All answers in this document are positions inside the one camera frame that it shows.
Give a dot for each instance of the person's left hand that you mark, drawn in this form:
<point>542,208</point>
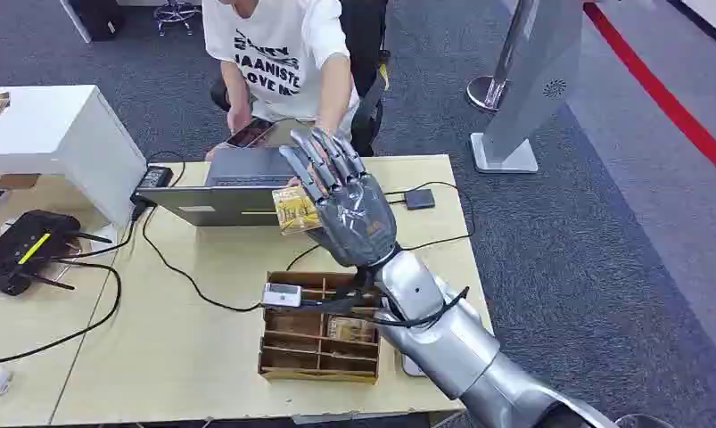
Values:
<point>295,181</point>

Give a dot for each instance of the person's right hand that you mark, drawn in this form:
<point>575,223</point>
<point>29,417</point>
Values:
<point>238,118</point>

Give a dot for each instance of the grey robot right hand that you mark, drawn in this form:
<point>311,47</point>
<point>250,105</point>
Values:
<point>357,218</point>

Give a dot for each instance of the smartphone with lit screen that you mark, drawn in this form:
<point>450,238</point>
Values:
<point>250,133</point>

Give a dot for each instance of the yellow printed card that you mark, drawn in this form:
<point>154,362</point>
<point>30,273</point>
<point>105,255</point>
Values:
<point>292,212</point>

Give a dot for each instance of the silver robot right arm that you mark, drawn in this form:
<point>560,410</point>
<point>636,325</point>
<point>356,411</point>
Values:
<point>452,348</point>

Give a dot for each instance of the small black hub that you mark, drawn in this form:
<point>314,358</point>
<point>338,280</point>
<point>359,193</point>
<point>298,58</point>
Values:
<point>419,199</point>

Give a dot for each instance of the person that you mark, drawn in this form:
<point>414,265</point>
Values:
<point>275,53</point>

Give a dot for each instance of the grey laptop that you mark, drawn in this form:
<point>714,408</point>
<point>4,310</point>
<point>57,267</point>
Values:
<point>216,204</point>

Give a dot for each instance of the black laptop power adapter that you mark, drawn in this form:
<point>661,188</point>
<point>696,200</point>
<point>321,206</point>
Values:
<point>155,177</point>

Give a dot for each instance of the tan card with print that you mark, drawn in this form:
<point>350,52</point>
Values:
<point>348,329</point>

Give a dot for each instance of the chrome stool base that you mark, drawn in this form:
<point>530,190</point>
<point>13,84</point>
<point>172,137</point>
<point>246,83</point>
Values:
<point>177,13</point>

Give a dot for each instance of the wooden compartment card box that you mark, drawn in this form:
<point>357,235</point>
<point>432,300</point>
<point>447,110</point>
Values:
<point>298,354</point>

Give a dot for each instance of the black office chair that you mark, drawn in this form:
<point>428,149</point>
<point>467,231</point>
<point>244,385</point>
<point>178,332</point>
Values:
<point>363,35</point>

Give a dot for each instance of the grey flat power bank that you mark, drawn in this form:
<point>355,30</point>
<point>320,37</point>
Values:
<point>411,367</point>

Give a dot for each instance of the black bag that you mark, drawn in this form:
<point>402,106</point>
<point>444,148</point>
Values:
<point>100,18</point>

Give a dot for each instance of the white cabinet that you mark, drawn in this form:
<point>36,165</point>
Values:
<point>38,130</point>

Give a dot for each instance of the silver kiosk stand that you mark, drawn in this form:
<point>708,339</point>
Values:
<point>529,88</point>

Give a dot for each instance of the black router with antennas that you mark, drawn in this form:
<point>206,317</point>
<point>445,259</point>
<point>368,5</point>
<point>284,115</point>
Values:
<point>21,248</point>

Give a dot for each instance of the red floor tape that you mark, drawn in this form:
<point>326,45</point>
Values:
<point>659,94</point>

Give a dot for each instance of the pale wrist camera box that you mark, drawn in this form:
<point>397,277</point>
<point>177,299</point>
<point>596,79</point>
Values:
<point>281,295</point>

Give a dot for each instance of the chrome stanchion post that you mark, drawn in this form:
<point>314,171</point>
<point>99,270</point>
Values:
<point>484,93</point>

